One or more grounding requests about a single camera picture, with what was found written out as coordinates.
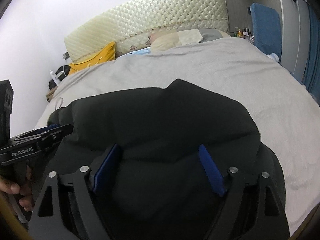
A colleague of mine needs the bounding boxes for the black padded jacket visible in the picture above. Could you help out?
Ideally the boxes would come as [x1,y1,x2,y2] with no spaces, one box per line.
[47,78,291,240]

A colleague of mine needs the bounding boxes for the person left hand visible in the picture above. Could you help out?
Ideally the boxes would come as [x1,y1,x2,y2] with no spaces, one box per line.
[1,166,34,212]

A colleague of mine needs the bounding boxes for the light grey bed blanket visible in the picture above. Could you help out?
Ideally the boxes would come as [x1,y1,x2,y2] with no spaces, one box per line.
[36,37,319,232]

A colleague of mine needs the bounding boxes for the yellow pillow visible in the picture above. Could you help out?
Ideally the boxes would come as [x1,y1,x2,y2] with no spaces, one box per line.
[68,42,116,75]

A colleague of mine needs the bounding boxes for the light blue sheet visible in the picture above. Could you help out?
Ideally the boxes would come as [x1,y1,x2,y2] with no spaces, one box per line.
[117,47,151,59]

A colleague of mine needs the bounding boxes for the cream quilted headboard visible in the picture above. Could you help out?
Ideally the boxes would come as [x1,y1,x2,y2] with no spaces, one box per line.
[65,0,229,63]

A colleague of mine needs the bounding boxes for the small bottles on shelf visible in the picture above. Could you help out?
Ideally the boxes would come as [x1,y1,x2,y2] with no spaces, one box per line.
[233,27,254,41]

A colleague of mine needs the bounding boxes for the beige patchwork pillow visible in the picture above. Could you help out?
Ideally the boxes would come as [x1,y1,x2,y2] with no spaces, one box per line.
[150,28,231,53]

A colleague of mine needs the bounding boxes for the blue cushion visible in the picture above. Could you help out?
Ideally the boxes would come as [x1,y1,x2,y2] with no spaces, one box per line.
[249,3,282,61]

